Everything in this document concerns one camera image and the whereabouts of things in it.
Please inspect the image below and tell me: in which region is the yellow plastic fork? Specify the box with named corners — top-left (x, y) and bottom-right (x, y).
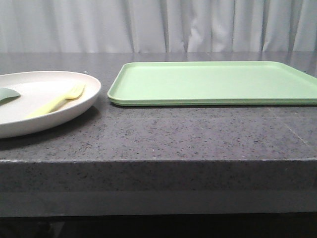
top-left (26, 84), bottom-right (85, 119)

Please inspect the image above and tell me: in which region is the white round plate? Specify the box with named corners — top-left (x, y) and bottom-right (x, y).
top-left (0, 71), bottom-right (101, 139)

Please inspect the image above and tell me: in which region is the light green serving tray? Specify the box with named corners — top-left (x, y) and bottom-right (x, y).
top-left (107, 61), bottom-right (317, 106)

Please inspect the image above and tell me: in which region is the green plastic knife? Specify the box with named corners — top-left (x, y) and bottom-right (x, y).
top-left (0, 88), bottom-right (21, 105)

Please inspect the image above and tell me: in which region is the white curtain backdrop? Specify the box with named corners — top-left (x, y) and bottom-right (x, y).
top-left (0, 0), bottom-right (317, 53)

